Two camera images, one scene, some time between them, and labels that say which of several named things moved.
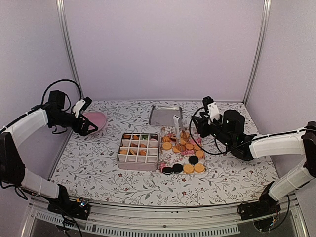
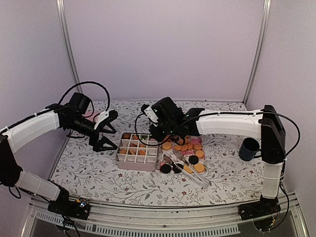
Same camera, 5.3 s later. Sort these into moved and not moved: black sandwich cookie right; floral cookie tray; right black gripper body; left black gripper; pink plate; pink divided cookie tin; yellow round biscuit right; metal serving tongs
Moved: left black gripper; right black gripper body; metal serving tongs
Not moved: yellow round biscuit right; pink divided cookie tin; pink plate; black sandwich cookie right; floral cookie tray
